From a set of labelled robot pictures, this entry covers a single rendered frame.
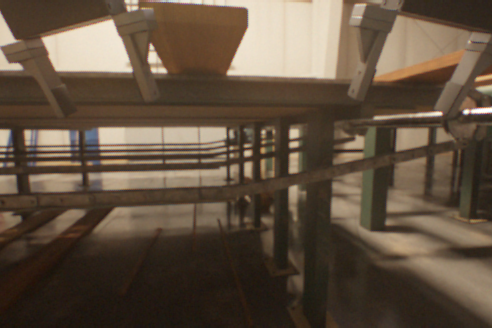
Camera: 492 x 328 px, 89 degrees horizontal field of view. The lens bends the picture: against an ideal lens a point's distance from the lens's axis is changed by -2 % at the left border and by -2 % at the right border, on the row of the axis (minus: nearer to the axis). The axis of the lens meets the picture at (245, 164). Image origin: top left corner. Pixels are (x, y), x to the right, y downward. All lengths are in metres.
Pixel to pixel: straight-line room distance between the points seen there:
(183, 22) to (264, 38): 6.98
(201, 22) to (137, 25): 0.10
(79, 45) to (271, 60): 4.62
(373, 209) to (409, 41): 7.77
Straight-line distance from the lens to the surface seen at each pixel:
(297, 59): 7.48
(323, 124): 0.86
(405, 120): 1.24
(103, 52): 7.37
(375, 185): 2.00
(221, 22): 0.41
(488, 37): 0.44
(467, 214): 2.68
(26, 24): 0.41
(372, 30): 0.36
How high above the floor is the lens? 0.70
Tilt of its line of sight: 7 degrees down
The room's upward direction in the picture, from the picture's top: straight up
